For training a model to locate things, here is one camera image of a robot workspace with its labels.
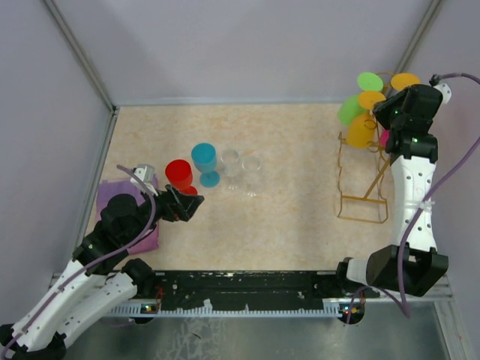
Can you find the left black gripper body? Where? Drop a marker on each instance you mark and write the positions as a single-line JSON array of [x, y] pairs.
[[166, 210]]

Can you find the red plastic wine glass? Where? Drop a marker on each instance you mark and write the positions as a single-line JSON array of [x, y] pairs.
[[180, 176]]

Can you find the blue plastic wine glass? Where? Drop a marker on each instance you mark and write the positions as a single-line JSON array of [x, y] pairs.
[[204, 157]]

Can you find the clear wine glass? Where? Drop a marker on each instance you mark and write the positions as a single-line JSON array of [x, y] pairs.
[[231, 167], [253, 176]]

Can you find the orange wine glass front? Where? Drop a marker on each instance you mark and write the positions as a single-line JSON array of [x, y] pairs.
[[363, 127]]

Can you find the orange wine glass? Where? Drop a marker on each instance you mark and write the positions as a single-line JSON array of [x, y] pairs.
[[401, 81], [363, 127]]

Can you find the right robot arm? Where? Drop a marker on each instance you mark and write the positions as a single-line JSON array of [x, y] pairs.
[[411, 263]]

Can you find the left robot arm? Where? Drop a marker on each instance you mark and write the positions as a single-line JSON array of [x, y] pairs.
[[88, 288]]

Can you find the green plastic wine glass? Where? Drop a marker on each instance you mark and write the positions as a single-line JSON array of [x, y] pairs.
[[366, 81]]

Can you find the pink plastic wine glass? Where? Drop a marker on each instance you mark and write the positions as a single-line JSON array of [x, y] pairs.
[[384, 136]]

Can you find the orange wine glass back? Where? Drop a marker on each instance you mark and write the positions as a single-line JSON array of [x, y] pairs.
[[401, 81]]

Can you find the purple printed cloth bag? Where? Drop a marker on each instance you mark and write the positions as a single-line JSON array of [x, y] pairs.
[[106, 191]]

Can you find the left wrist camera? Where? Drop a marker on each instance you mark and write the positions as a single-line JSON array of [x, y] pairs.
[[143, 178]]

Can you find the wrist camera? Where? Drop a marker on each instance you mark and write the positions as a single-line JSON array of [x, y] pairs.
[[143, 178], [437, 83]]

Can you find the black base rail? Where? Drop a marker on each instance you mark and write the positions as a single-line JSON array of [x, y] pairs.
[[252, 290]]

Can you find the gold wire glass rack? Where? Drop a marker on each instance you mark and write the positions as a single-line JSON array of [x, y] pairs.
[[373, 196]]

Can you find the white toothed cable duct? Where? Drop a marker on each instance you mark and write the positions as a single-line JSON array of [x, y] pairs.
[[143, 310]]

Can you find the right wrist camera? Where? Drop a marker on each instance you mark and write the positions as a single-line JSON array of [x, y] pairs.
[[437, 83]]

